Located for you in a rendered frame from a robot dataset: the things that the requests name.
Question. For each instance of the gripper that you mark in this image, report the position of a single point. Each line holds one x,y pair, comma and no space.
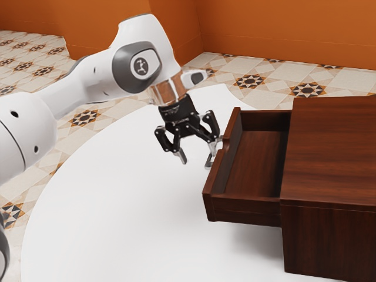
179,113

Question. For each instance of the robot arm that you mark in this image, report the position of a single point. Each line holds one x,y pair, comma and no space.
88,79

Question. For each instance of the dark wooden drawer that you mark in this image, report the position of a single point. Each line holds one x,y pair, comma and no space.
249,167

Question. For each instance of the dark wooden cabinet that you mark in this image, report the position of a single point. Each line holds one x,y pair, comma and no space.
329,188

